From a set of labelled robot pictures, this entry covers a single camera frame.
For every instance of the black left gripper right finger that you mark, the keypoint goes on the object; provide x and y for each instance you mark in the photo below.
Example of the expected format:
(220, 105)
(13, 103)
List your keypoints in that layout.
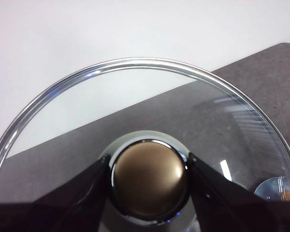
(212, 193)

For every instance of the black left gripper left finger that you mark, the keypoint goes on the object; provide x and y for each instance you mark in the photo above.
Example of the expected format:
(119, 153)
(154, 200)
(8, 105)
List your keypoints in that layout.
(87, 193)

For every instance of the glass lid with green knob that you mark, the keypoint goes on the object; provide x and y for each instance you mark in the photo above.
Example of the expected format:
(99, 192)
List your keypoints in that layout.
(149, 178)

